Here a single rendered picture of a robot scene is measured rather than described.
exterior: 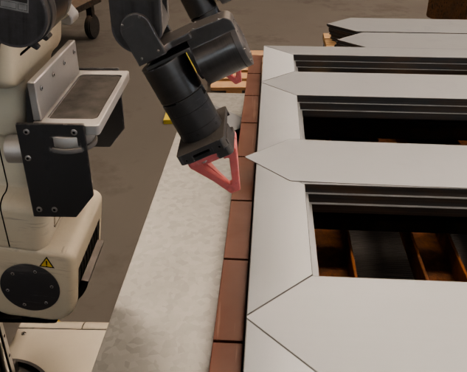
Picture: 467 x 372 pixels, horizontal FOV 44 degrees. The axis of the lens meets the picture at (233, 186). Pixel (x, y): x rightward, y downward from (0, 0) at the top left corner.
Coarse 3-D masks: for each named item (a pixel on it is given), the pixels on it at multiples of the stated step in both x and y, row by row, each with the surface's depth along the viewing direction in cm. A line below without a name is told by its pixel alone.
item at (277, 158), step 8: (280, 144) 119; (288, 144) 119; (264, 152) 116; (272, 152) 116; (280, 152) 116; (288, 152) 116; (264, 160) 113; (272, 160) 113; (280, 160) 113; (288, 160) 113; (272, 168) 110; (280, 168) 110; (288, 168) 110; (288, 176) 107
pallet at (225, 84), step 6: (252, 54) 425; (258, 54) 425; (246, 72) 390; (228, 78) 380; (216, 84) 370; (222, 84) 370; (228, 84) 370; (234, 84) 370; (240, 84) 370; (216, 90) 366; (222, 90) 366; (228, 90) 366; (234, 90) 366; (240, 90) 366
